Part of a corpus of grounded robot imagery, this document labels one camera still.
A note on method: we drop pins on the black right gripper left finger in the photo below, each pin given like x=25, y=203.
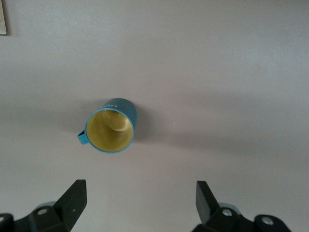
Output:
x=70, y=205

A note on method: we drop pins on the bamboo cutting board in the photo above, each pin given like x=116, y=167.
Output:
x=2, y=19

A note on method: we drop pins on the teal cup yellow inside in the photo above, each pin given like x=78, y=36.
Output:
x=125, y=108

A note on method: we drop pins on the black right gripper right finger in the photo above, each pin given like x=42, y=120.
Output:
x=207, y=207

